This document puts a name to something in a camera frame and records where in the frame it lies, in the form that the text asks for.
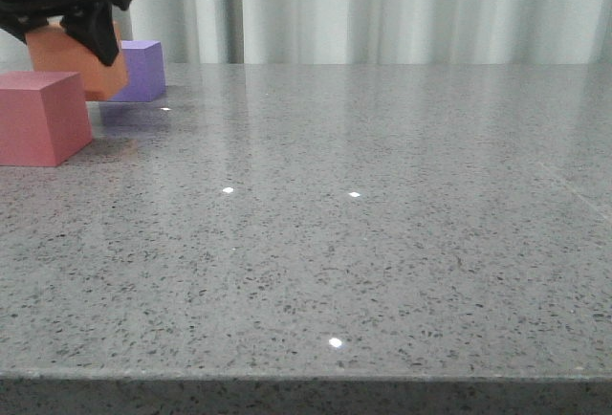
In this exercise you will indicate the orange foam cube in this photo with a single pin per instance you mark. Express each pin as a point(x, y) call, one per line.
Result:
point(52, 50)

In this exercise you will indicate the red foam cube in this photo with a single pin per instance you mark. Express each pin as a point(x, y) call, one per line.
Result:
point(44, 118)

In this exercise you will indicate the purple foam cube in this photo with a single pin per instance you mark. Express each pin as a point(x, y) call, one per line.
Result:
point(145, 67)

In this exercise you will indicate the white pleated curtain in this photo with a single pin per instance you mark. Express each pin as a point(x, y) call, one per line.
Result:
point(374, 31)

